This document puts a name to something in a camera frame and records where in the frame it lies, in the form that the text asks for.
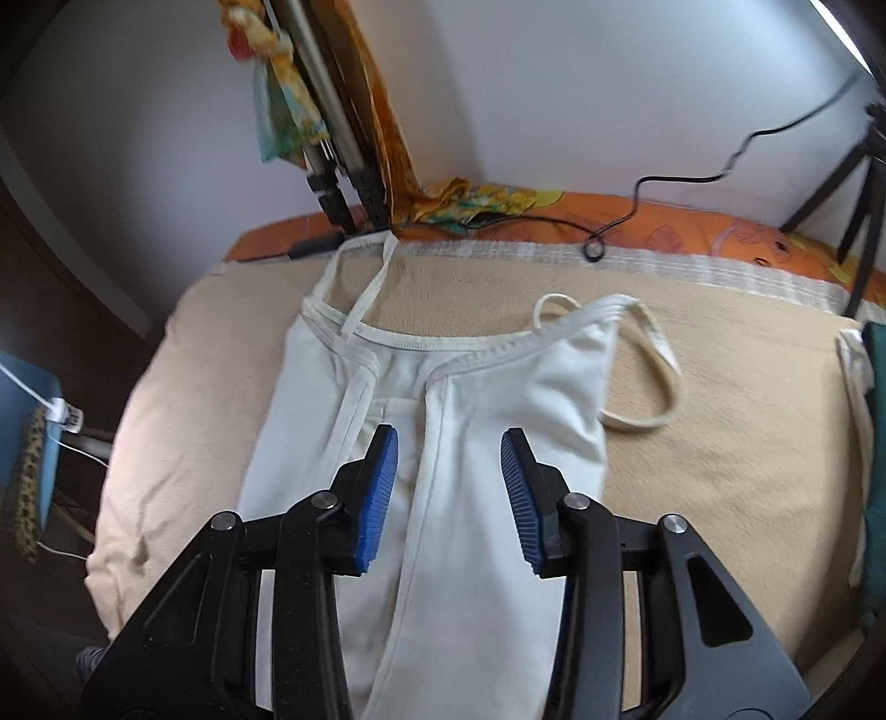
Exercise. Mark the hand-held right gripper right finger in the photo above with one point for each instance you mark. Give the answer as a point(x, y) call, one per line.
point(518, 498)

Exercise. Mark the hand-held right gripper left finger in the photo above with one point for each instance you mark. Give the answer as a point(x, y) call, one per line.
point(377, 484)

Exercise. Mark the white tank top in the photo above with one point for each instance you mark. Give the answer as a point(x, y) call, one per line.
point(484, 415)

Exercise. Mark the beige blanket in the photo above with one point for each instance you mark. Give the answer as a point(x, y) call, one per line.
point(727, 443)

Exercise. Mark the orange printed bedsheet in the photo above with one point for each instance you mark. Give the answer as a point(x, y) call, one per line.
point(664, 228)

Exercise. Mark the leopard print cloth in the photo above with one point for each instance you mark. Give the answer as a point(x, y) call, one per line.
point(28, 491)

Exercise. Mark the blue box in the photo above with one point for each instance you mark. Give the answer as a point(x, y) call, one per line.
point(28, 429)

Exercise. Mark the white cloth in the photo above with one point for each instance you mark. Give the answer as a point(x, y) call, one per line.
point(855, 388)

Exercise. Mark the teal cloth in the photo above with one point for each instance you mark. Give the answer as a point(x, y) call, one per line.
point(875, 471)

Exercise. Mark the tripod legs with colourful cloth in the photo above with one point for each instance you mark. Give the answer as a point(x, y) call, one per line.
point(332, 124)

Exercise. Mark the orange patterned curtain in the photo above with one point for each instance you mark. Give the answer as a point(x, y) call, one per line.
point(384, 104)

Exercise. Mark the colourful printed cloth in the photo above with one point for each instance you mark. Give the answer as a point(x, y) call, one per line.
point(280, 104)

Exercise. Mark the black tripod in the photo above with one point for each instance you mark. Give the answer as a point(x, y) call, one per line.
point(855, 201)

